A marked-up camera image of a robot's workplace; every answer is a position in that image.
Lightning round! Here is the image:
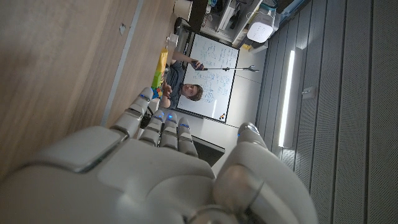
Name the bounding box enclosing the whiteboard with black frame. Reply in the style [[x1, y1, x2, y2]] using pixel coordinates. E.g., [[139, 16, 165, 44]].
[[175, 32, 241, 124]]

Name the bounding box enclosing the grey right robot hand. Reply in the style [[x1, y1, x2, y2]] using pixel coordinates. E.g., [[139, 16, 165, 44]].
[[0, 86, 320, 224]]

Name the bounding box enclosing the long grabber tool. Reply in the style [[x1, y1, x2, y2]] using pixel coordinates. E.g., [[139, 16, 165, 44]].
[[203, 64, 261, 73]]

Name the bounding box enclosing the white shelf cabinet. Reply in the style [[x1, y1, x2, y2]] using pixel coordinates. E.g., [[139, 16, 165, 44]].
[[200, 0, 265, 47]]

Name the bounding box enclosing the white perforated device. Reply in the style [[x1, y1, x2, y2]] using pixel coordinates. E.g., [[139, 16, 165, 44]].
[[246, 7, 277, 44]]

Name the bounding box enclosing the seated person in dark shirt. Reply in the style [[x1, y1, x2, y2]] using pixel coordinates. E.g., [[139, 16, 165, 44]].
[[159, 51, 205, 110]]

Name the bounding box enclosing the small white ceiling sensor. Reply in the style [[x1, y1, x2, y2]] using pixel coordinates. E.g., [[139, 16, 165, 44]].
[[301, 86, 318, 100]]

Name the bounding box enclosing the multicolour puzzle cube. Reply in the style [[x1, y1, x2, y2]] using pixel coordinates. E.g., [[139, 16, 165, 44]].
[[151, 86, 164, 100]]

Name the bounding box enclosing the ceiling light strip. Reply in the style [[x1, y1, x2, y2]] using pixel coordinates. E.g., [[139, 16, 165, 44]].
[[277, 49, 296, 149]]

